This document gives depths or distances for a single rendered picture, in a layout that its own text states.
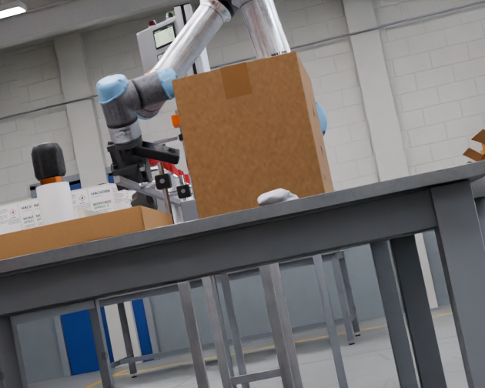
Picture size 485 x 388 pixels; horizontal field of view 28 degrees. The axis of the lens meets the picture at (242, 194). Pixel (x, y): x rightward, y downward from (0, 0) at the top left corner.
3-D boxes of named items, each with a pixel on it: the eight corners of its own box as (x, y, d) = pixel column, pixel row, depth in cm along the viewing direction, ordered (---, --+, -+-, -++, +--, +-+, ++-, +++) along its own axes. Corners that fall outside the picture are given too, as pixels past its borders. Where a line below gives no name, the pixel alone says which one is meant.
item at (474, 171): (-9, 303, 358) (-10, 298, 359) (390, 222, 348) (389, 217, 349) (-470, 369, 150) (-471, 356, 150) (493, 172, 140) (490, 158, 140)
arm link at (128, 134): (138, 113, 233) (136, 125, 226) (143, 130, 235) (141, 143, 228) (108, 119, 234) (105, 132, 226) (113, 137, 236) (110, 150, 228)
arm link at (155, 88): (165, 74, 239) (124, 88, 236) (172, 60, 229) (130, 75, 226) (177, 103, 239) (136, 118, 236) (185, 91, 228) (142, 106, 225)
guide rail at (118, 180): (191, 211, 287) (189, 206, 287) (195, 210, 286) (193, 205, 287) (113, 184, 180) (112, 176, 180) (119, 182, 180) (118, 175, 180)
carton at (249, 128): (227, 223, 209) (202, 102, 211) (336, 200, 205) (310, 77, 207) (199, 220, 179) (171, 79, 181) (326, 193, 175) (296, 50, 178)
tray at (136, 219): (38, 263, 178) (34, 242, 178) (175, 235, 176) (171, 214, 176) (-19, 265, 148) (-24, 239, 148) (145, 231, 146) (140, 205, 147)
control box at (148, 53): (170, 97, 284) (158, 35, 286) (213, 81, 273) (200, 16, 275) (146, 96, 276) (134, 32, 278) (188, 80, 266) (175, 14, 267)
